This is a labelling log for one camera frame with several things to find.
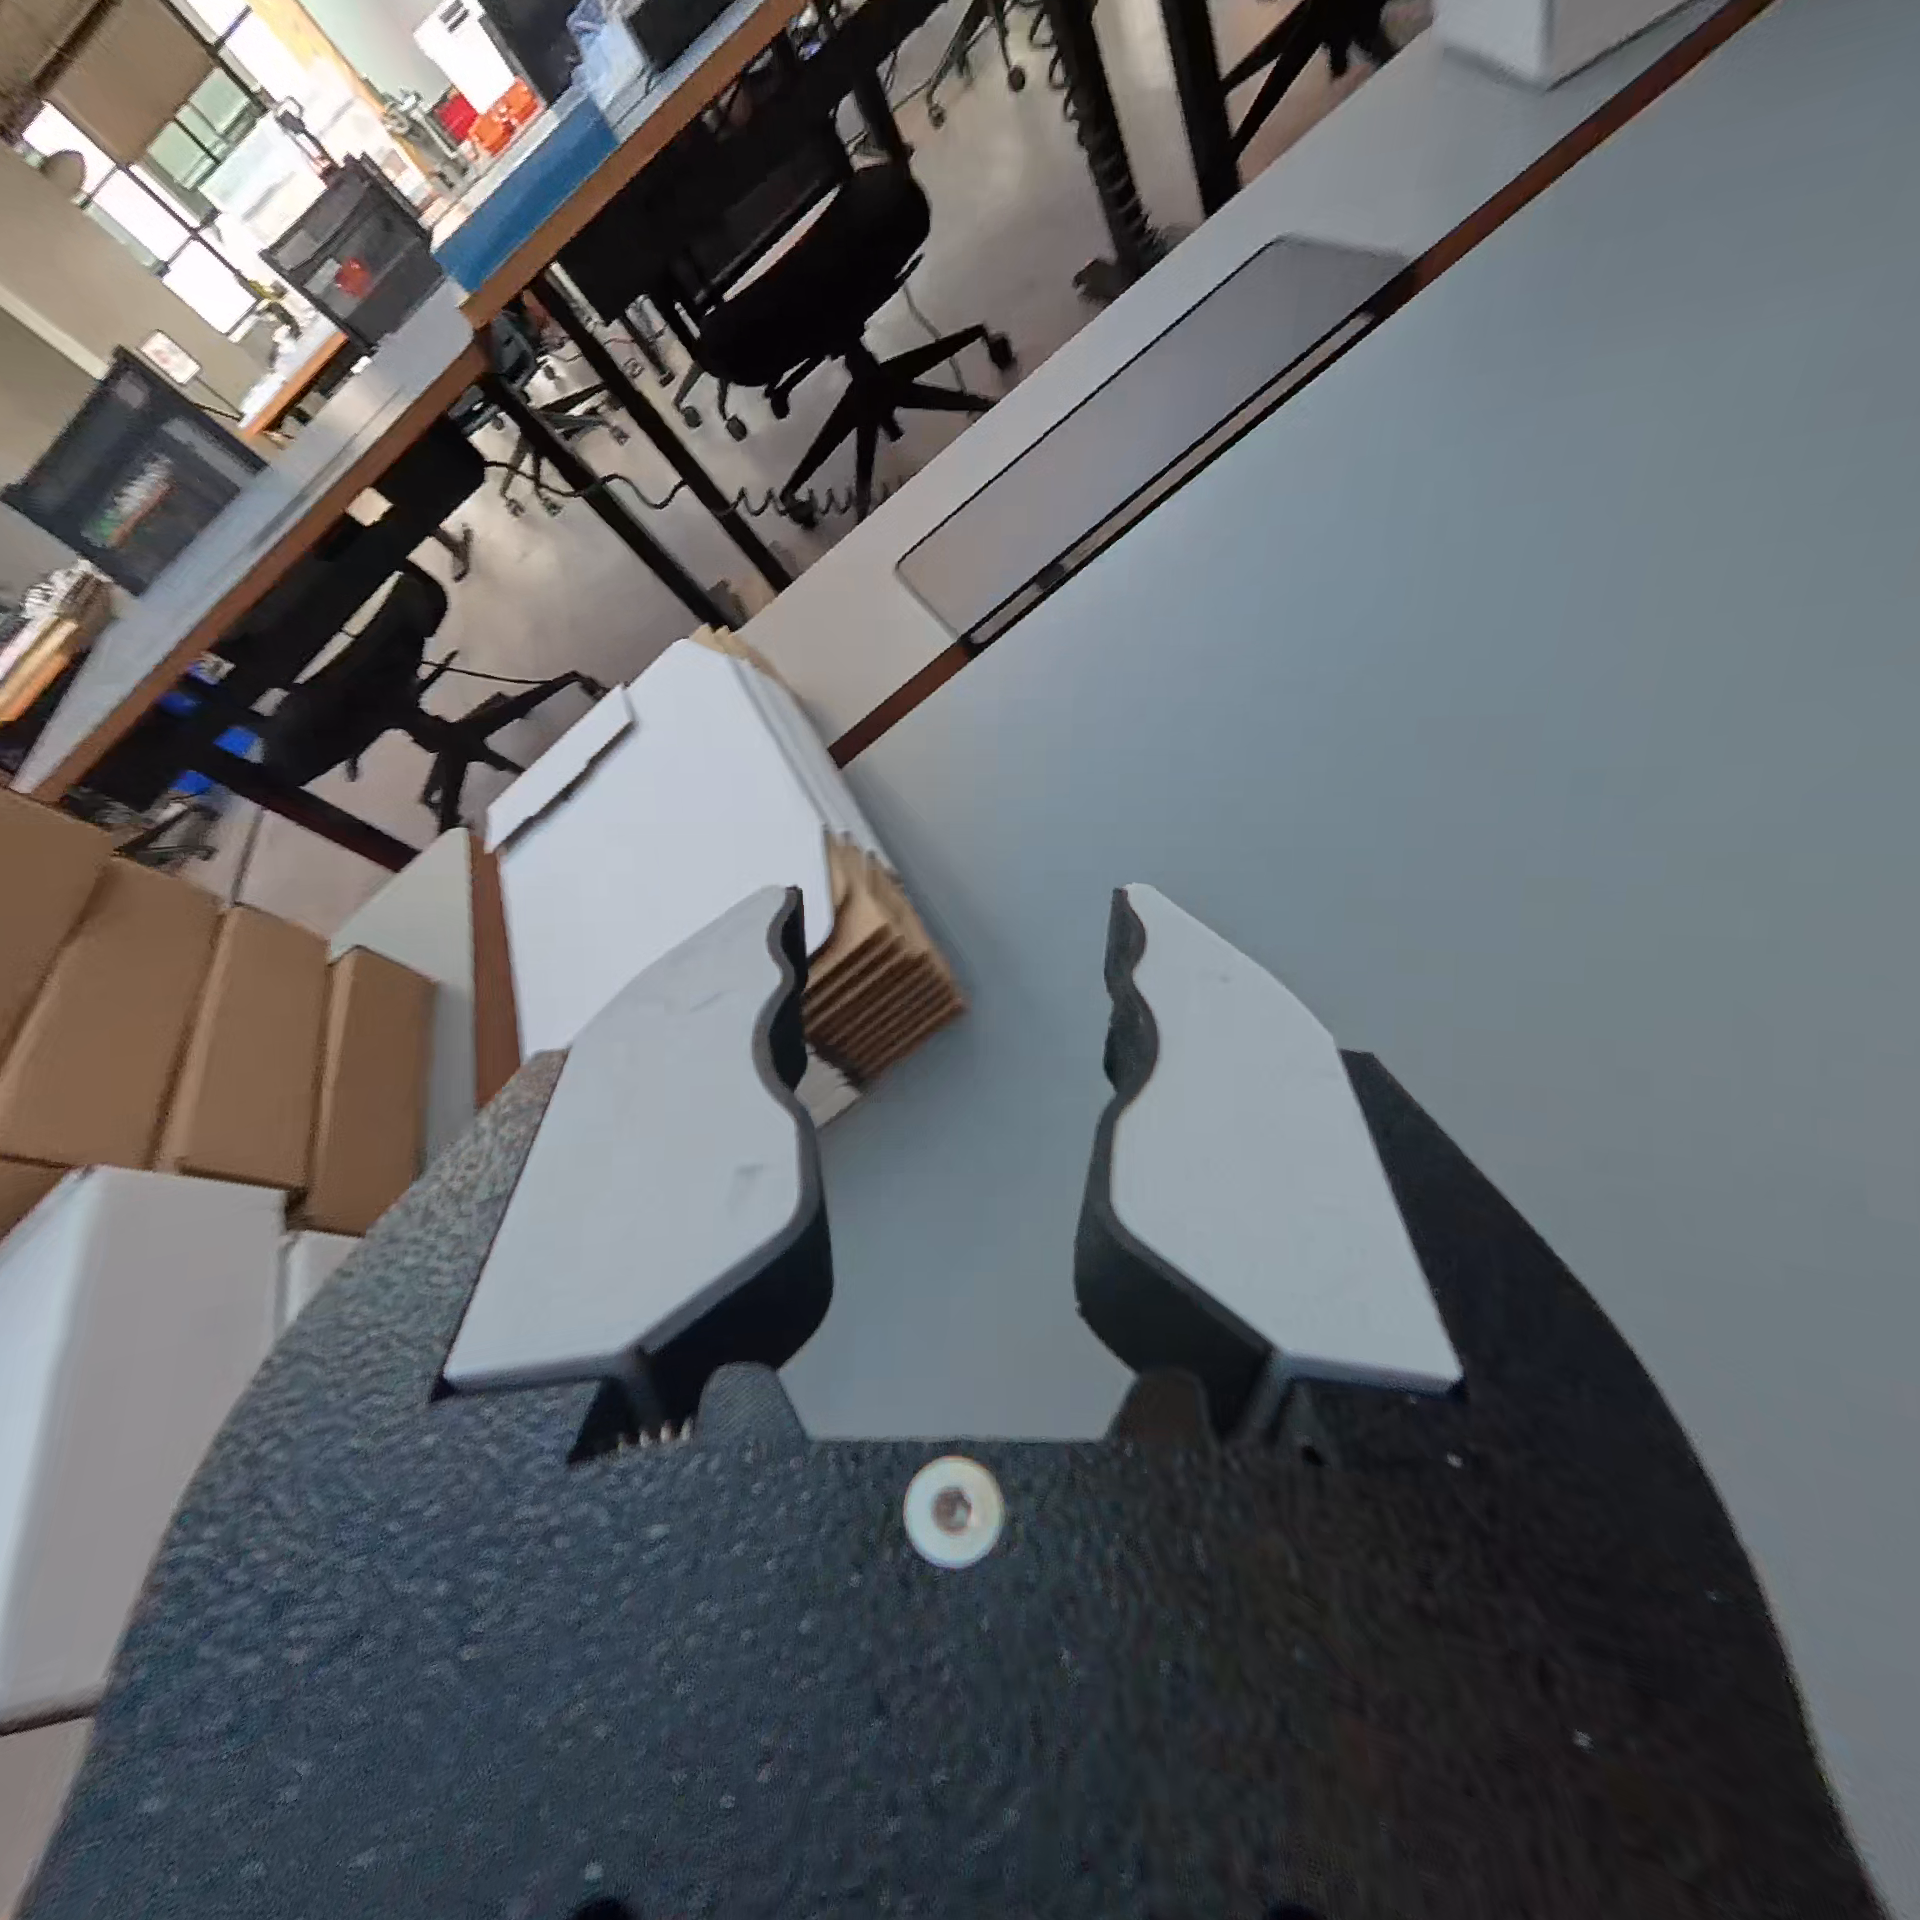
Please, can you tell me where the blue bin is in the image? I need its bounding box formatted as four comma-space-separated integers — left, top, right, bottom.
158, 661, 269, 805

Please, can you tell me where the red storage bin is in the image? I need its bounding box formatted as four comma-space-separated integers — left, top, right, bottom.
433, 82, 541, 167

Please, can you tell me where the stack of flat cardboard boxes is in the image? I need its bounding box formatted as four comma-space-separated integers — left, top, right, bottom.
484, 632, 968, 1129

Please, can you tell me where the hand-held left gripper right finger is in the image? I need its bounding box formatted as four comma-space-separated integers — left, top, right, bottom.
1074, 882, 1468, 1439

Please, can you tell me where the grey table cable flap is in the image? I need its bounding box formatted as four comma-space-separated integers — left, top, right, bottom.
895, 231, 1413, 649

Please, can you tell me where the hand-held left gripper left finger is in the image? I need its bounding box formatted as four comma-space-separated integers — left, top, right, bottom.
441, 882, 836, 1418

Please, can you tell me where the black coiled cable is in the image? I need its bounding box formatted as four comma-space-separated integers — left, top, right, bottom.
726, 472, 904, 532

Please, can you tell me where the brown cardboard box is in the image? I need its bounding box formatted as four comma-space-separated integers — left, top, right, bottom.
0, 778, 118, 1052
158, 903, 335, 1192
293, 949, 441, 1239
0, 853, 231, 1173

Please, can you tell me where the black table leg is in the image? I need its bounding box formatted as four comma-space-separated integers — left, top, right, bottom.
1159, 0, 1249, 214
525, 270, 797, 594

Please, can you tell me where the folded white cardboard box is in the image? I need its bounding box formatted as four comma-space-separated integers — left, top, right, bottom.
0, 1167, 290, 1734
276, 1226, 366, 1328

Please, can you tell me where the black office chair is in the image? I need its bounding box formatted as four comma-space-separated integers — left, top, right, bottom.
224, 562, 608, 829
666, 89, 1022, 529

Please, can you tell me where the black mesh crate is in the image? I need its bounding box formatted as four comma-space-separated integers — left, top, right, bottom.
262, 153, 447, 350

